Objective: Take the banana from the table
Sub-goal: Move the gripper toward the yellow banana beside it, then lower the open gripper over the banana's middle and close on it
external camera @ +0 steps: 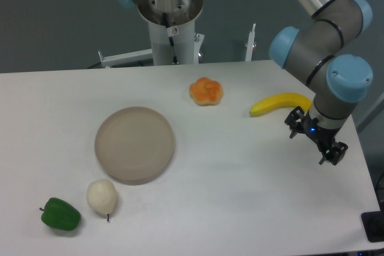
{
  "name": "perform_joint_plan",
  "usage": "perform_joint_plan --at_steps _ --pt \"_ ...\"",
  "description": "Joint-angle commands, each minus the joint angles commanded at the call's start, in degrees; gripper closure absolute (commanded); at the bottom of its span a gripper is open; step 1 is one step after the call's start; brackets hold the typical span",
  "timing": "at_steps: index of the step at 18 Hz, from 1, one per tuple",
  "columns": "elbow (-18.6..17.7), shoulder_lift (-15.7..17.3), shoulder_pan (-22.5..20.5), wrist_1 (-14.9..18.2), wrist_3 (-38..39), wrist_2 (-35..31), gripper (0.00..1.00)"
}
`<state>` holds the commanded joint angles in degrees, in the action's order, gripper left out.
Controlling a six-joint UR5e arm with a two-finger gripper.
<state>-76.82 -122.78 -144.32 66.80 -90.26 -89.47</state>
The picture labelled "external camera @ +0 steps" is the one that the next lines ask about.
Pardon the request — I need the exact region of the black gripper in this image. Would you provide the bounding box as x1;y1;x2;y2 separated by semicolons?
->
284;106;349;165

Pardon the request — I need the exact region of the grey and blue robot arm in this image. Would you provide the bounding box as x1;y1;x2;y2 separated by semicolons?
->
118;0;373;164

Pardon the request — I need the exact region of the yellow banana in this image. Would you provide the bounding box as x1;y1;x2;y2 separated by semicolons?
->
249;92;311;117

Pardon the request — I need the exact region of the black device at table edge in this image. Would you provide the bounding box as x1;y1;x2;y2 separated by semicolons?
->
361;211;383;243

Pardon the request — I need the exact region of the orange flower-shaped bread roll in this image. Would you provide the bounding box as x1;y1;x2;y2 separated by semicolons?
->
189;77;224;106

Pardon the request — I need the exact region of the beige round plate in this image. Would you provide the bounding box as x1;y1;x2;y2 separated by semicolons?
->
94;107;175;185

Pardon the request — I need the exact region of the white horizontal support beam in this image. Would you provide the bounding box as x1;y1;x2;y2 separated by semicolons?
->
98;49;152;68

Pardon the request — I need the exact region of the white pear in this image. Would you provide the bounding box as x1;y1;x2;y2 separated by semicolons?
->
86;179;118;222

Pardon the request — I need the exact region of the green bell pepper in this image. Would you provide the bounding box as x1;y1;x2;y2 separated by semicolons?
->
39;197;81;231

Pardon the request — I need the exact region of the white metal bracket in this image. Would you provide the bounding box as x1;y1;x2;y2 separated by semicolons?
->
245;23;257;62

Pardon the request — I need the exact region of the black cable on pedestal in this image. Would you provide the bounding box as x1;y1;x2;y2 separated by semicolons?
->
161;12;179;65

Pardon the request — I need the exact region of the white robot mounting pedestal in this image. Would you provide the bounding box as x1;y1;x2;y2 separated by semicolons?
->
138;0;204;65

